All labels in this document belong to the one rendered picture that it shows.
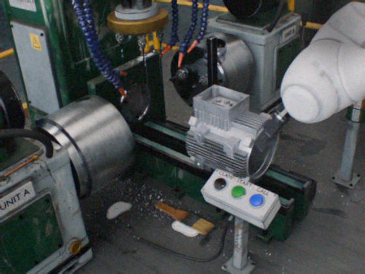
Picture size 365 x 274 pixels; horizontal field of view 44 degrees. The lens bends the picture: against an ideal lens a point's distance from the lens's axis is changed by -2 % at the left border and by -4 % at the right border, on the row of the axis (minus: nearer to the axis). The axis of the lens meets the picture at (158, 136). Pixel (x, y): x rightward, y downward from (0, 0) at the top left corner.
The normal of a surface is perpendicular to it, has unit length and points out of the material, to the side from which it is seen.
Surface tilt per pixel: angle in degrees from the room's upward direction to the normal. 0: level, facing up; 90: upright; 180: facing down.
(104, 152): 73
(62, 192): 89
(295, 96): 102
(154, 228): 0
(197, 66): 90
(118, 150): 81
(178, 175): 90
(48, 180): 89
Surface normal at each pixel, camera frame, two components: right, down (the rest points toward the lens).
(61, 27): 0.74, 0.31
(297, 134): -0.07, -0.84
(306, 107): -0.66, 0.56
